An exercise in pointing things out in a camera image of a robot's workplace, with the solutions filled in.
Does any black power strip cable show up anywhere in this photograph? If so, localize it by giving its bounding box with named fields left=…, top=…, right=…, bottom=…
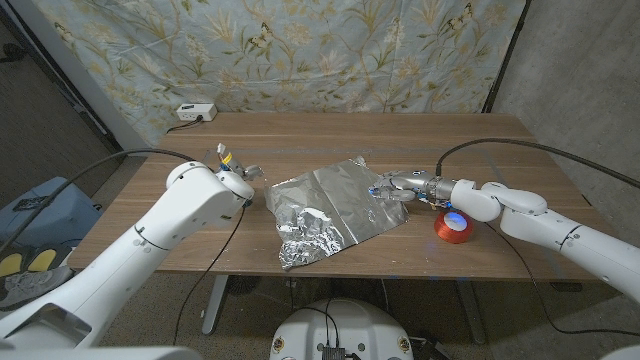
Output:
left=166, top=115, right=205, bottom=134

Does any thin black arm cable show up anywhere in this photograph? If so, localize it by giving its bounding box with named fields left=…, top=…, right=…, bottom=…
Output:
left=484, top=222, right=640, bottom=337
left=171, top=204, right=248, bottom=347

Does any thin black base cable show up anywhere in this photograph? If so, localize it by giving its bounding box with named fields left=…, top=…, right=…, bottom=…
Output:
left=289, top=298, right=342, bottom=347

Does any black backdrop stand pole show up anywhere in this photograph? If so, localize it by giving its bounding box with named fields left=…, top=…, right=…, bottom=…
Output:
left=480, top=0, right=531, bottom=114

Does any grey sneaker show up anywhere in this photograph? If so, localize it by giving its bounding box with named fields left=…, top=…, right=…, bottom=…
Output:
left=0, top=264, right=76, bottom=311

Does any black label on bin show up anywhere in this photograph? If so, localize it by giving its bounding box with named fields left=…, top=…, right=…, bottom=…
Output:
left=12, top=195, right=51, bottom=212

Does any crinkled aluminum foil sheet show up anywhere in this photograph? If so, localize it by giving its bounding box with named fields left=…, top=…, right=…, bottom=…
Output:
left=263, top=155, right=410, bottom=271

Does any grey metal table leg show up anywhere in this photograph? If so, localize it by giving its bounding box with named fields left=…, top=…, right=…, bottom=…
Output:
left=201, top=274, right=231, bottom=336
left=454, top=279, right=489, bottom=346

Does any blue plastic bin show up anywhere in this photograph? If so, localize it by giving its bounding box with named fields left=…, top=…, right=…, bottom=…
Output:
left=0, top=175, right=104, bottom=251

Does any black shoe with yellow insole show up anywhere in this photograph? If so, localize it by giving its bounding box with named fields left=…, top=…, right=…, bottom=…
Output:
left=24, top=248, right=59, bottom=274
left=0, top=252, right=24, bottom=277

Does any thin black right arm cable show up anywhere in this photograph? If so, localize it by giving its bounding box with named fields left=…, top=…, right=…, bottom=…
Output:
left=484, top=222, right=640, bottom=337

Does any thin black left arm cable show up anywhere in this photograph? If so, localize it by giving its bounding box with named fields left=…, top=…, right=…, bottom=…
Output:
left=171, top=204, right=248, bottom=347

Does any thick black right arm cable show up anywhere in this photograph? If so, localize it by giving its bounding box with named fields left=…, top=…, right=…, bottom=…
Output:
left=435, top=138, right=640, bottom=190

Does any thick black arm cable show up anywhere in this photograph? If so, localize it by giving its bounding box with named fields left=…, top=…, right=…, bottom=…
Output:
left=435, top=138, right=640, bottom=190
left=0, top=147, right=196, bottom=256

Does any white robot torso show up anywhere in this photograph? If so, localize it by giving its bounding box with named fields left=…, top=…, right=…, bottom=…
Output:
left=0, top=344, right=640, bottom=360

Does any red tape roll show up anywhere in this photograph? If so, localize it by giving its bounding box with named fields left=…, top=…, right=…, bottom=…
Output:
left=433, top=209, right=474, bottom=245

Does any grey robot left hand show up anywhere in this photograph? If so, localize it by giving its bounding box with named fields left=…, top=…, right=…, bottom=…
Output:
left=227, top=154, right=265, bottom=182

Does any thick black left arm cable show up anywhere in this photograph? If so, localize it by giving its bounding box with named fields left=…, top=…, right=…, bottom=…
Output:
left=0, top=147, right=196, bottom=256

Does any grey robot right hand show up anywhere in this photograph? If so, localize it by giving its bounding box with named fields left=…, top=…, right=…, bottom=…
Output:
left=368, top=169, right=441, bottom=203

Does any floral light blue backdrop cloth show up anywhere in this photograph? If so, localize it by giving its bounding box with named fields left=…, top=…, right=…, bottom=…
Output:
left=29, top=0, right=529, bottom=146

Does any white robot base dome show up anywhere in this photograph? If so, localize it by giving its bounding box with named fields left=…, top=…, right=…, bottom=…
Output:
left=268, top=298, right=415, bottom=360

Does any white power strip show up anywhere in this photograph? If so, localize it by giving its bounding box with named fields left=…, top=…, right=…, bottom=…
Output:
left=175, top=102, right=219, bottom=123

